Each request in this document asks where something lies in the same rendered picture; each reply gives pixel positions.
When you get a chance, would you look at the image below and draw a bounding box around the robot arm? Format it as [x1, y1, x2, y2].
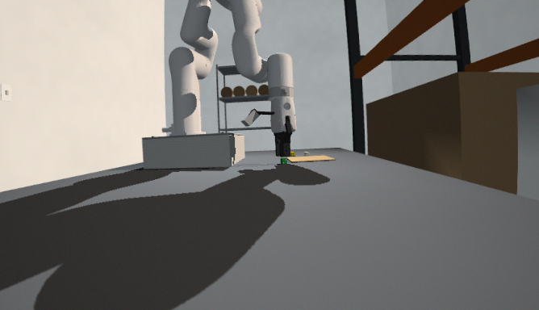
[162, 0, 294, 136]

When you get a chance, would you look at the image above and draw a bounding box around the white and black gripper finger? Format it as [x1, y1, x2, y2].
[274, 132, 281, 157]
[279, 115, 292, 157]

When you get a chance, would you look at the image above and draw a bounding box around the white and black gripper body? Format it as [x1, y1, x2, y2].
[269, 96, 296, 133]

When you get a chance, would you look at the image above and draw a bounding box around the tan square mat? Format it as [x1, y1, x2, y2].
[287, 156, 336, 163]

